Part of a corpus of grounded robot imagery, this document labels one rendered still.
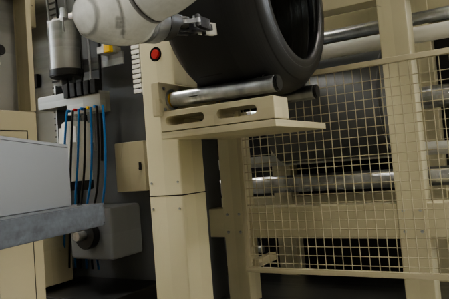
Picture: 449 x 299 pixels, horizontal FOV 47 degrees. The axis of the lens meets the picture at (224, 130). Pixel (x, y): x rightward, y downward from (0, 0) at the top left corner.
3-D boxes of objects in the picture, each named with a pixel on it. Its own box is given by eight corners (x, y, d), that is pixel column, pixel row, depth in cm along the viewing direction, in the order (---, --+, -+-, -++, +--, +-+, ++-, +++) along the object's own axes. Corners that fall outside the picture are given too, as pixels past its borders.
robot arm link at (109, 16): (130, 56, 106) (177, 25, 100) (74, 55, 93) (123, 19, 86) (111, 9, 107) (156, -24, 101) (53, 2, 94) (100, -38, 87)
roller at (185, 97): (167, 108, 149) (164, 93, 149) (176, 107, 153) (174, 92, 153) (276, 91, 131) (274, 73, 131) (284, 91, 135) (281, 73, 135)
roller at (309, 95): (217, 112, 173) (216, 99, 173) (224, 112, 177) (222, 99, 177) (315, 98, 155) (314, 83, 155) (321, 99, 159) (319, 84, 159)
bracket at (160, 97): (152, 117, 147) (150, 83, 147) (224, 121, 181) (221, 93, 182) (162, 115, 145) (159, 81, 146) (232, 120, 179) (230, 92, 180)
